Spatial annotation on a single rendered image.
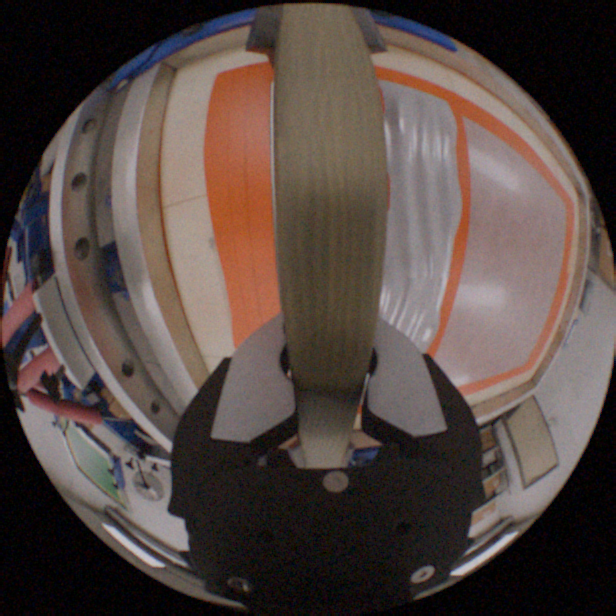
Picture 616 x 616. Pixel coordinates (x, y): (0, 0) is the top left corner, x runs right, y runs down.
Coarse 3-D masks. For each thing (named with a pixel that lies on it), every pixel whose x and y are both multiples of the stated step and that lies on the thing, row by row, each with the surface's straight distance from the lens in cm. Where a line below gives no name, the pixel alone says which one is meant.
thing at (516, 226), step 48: (240, 96) 20; (240, 144) 17; (480, 144) 24; (528, 144) 35; (240, 192) 17; (480, 192) 22; (528, 192) 31; (240, 240) 17; (480, 240) 22; (528, 240) 30
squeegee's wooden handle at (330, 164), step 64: (320, 64) 7; (320, 128) 5; (384, 128) 6; (320, 192) 5; (384, 192) 6; (320, 256) 5; (384, 256) 6; (320, 320) 6; (320, 384) 8; (320, 448) 13
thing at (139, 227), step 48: (192, 48) 26; (432, 48) 26; (144, 96) 23; (144, 144) 20; (144, 192) 19; (144, 240) 18; (144, 288) 20; (576, 288) 60; (192, 336) 24; (192, 384) 25; (528, 384) 65
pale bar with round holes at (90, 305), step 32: (96, 96) 29; (96, 128) 27; (64, 160) 24; (96, 160) 25; (64, 192) 23; (64, 224) 22; (96, 224) 24; (64, 256) 22; (96, 256) 23; (64, 288) 24; (96, 288) 23; (96, 320) 23; (96, 352) 24; (128, 352) 26; (128, 384) 26; (160, 416) 31
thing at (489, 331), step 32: (256, 288) 18; (448, 288) 21; (480, 288) 24; (512, 288) 30; (256, 320) 20; (448, 320) 24; (480, 320) 27; (512, 320) 34; (544, 320) 47; (448, 352) 27; (480, 352) 32; (512, 352) 41; (480, 384) 40
